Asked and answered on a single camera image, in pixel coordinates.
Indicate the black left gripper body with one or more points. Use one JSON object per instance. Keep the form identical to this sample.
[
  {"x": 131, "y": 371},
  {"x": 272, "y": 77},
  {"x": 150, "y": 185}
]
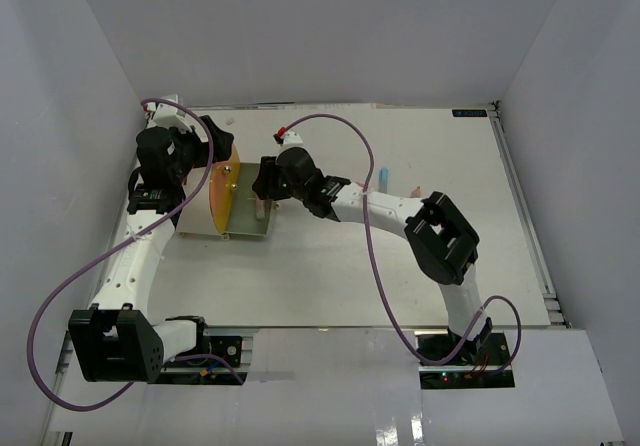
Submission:
[{"x": 190, "y": 150}]

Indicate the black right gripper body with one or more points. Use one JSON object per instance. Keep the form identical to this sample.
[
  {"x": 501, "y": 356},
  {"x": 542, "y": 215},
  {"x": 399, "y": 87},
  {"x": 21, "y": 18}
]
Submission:
[{"x": 290, "y": 191}]

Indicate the light blue highlighter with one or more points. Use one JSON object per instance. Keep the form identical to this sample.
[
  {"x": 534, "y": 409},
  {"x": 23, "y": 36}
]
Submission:
[{"x": 383, "y": 180}]

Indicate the black label sticker right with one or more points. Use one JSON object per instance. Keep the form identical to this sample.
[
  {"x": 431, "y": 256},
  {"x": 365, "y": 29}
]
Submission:
[{"x": 469, "y": 113}]

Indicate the yellow bottom drawer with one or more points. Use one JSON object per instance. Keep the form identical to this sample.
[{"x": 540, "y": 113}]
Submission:
[{"x": 222, "y": 218}]

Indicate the white round drawer organizer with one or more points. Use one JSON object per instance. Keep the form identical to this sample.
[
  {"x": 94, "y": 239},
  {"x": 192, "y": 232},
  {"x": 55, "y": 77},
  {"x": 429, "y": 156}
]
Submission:
[{"x": 196, "y": 217}]

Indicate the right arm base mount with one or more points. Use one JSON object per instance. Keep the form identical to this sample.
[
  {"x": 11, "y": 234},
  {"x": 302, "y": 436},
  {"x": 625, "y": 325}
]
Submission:
[{"x": 479, "y": 373}]

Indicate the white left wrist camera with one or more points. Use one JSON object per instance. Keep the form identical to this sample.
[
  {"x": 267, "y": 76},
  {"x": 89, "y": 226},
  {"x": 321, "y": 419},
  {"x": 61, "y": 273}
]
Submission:
[{"x": 166, "y": 116}]

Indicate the pink highlighter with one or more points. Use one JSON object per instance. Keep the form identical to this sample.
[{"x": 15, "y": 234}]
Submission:
[{"x": 260, "y": 209}]

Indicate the orange drawer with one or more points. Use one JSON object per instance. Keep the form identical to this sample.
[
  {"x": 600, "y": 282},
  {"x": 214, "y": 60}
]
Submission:
[{"x": 223, "y": 183}]

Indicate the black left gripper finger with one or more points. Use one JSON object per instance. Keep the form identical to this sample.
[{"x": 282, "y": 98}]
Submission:
[
  {"x": 222, "y": 143},
  {"x": 209, "y": 123}
]

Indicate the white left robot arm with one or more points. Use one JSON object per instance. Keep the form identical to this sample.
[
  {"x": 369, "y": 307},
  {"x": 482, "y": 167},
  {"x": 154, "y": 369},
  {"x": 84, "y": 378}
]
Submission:
[{"x": 113, "y": 339}]

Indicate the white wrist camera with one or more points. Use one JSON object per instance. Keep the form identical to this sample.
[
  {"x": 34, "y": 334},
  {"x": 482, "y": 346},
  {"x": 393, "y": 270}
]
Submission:
[
  {"x": 166, "y": 116},
  {"x": 287, "y": 138}
]

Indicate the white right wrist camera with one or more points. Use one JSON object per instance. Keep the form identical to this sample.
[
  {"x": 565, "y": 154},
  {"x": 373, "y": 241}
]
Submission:
[{"x": 287, "y": 138}]

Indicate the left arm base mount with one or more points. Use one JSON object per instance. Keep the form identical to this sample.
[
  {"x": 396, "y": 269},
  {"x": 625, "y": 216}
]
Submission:
[{"x": 202, "y": 366}]

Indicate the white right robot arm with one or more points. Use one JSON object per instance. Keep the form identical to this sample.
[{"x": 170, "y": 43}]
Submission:
[{"x": 442, "y": 241}]

